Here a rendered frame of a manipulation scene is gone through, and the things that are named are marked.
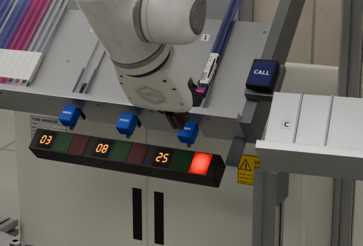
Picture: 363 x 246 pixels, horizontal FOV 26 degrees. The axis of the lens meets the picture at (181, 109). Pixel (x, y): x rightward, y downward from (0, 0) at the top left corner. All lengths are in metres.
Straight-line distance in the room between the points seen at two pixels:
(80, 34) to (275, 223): 0.49
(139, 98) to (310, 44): 3.01
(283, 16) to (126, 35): 0.40
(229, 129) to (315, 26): 2.87
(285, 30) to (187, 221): 0.54
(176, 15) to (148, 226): 0.86
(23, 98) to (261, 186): 0.45
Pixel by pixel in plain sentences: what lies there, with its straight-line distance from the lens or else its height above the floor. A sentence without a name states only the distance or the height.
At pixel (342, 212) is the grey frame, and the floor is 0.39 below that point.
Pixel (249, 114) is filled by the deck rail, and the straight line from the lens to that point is 1.20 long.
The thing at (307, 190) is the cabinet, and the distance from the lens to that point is 1.55.
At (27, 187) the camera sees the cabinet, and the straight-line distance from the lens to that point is 1.87.
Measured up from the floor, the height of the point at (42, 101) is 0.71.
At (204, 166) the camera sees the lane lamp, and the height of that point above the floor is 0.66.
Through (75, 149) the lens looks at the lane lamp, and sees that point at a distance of 1.30.
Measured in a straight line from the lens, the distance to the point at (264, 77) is 1.19.
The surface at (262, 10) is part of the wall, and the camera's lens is 4.11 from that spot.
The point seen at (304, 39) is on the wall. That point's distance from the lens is 4.09.
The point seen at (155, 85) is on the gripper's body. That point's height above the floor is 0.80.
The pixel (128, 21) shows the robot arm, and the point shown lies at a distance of 0.96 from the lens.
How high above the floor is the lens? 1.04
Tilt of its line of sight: 15 degrees down
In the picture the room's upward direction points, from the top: straight up
